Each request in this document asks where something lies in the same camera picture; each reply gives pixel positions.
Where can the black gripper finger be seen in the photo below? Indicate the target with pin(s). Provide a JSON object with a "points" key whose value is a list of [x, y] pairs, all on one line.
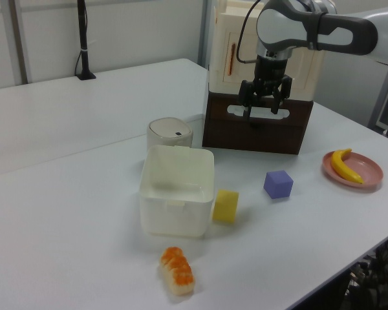
{"points": [[245, 93], [282, 90]]}

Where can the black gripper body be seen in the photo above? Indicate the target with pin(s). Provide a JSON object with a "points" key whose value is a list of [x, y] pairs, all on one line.
{"points": [[270, 69]]}

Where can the purple cube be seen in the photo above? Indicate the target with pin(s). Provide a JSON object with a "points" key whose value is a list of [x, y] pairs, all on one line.
{"points": [[277, 184]]}

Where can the yellow cube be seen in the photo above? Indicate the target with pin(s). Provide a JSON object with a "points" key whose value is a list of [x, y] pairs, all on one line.
{"points": [[225, 206]]}

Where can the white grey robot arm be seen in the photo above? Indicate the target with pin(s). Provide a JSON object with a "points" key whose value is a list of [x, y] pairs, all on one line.
{"points": [[339, 35]]}

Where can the dark brown wooden drawer box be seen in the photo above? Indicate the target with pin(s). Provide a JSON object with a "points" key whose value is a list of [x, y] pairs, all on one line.
{"points": [[255, 137]]}

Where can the white plastic box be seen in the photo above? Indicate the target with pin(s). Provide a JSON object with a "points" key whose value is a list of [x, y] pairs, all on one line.
{"points": [[176, 206]]}

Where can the cream toy cabinet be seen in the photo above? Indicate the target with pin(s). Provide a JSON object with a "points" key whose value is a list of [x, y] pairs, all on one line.
{"points": [[226, 35]]}

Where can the beige small lidded bin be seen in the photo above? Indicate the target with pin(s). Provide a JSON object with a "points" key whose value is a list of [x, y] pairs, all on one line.
{"points": [[168, 132]]}

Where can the yellow banana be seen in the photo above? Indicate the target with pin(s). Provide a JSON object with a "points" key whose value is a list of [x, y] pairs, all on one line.
{"points": [[341, 166]]}

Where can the pink plate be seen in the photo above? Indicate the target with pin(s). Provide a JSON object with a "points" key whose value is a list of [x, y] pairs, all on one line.
{"points": [[368, 171]]}

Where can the black pole with base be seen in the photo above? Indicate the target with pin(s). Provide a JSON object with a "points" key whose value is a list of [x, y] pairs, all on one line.
{"points": [[83, 42]]}

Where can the orange white toy sushi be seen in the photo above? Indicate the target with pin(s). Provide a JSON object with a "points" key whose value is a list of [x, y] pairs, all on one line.
{"points": [[178, 272]]}

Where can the grey metal frame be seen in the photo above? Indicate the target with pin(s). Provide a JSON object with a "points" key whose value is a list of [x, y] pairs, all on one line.
{"points": [[383, 97]]}

